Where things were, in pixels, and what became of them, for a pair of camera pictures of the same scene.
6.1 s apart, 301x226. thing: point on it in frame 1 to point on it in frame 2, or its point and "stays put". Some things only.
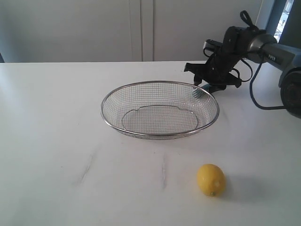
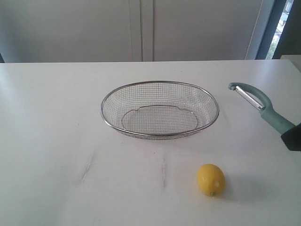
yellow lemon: x=211 y=179 stays put
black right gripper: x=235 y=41 to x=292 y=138
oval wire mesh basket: x=160 y=109 stays put
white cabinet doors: x=100 y=31 stays put
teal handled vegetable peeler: x=198 y=92 to x=273 y=118
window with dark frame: x=284 y=22 stays put
